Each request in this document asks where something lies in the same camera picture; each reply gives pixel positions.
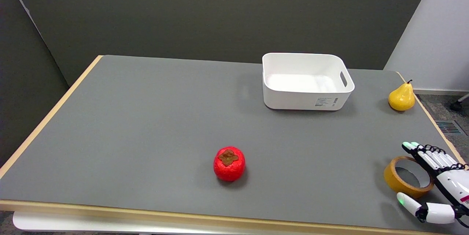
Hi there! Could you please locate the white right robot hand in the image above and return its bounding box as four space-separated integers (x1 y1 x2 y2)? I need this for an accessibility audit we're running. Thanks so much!
396 142 469 227

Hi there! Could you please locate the yellow tape roll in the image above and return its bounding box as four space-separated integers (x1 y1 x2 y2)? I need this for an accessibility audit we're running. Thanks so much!
384 156 435 199

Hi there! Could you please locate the black floor vent grille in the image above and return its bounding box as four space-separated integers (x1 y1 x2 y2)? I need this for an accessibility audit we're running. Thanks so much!
435 121 463 135

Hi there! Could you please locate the black chair caster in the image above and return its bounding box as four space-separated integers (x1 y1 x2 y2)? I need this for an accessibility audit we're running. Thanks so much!
450 93 469 111

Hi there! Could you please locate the yellow toy pear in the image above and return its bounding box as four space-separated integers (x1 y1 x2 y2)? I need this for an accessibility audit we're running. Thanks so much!
388 80 416 111

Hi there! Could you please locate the white plastic storage bin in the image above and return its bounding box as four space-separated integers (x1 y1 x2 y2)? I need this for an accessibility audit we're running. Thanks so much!
262 52 355 111

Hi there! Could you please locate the red toy persimmon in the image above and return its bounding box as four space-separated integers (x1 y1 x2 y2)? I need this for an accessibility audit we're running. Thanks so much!
213 146 246 182

